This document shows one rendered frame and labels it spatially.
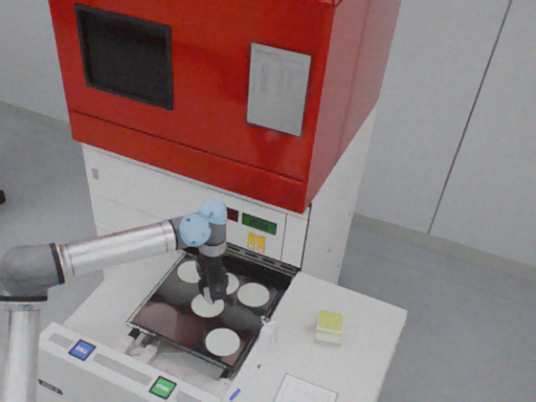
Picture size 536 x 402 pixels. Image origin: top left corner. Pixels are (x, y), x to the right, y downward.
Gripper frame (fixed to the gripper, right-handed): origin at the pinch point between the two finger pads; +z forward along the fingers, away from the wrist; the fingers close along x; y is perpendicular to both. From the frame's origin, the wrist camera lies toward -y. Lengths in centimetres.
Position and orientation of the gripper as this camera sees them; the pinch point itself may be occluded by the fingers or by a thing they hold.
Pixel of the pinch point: (212, 302)
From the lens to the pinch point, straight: 177.3
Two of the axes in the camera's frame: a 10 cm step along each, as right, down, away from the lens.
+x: -9.6, 1.7, -2.0
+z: -0.1, 7.4, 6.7
